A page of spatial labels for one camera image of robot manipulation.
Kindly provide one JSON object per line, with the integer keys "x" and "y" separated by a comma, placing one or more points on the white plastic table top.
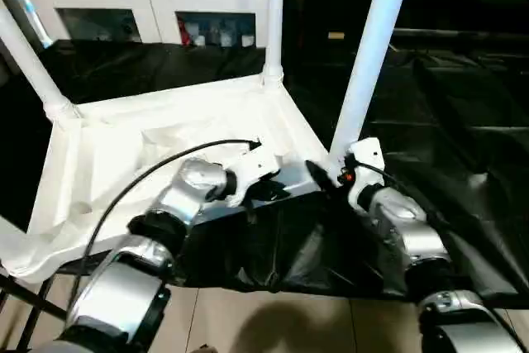
{"x": 165, "y": 113}

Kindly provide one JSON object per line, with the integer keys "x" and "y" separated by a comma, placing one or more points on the white plastic table leg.
{"x": 274, "y": 18}
{"x": 372, "y": 47}
{"x": 37, "y": 68}
{"x": 10, "y": 231}

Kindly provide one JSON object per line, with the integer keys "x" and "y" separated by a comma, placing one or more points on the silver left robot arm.
{"x": 182, "y": 200}

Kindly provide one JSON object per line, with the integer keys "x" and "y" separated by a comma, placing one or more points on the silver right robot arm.
{"x": 413, "y": 233}

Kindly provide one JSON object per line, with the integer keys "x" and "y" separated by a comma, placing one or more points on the black cloth mat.
{"x": 310, "y": 254}

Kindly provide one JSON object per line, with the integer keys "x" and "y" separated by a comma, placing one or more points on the small tan label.
{"x": 336, "y": 34}

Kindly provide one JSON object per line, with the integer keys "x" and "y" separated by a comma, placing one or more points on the dark round robot part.
{"x": 202, "y": 349}

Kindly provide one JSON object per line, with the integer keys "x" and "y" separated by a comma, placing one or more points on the red bottle in cabinet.
{"x": 184, "y": 32}

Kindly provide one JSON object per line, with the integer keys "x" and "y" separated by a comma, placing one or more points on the black metal stand leg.
{"x": 29, "y": 295}

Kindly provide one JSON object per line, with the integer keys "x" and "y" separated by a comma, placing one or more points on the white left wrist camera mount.
{"x": 258, "y": 163}

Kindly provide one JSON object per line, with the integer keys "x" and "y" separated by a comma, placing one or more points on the dark metal rail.
{"x": 458, "y": 33}

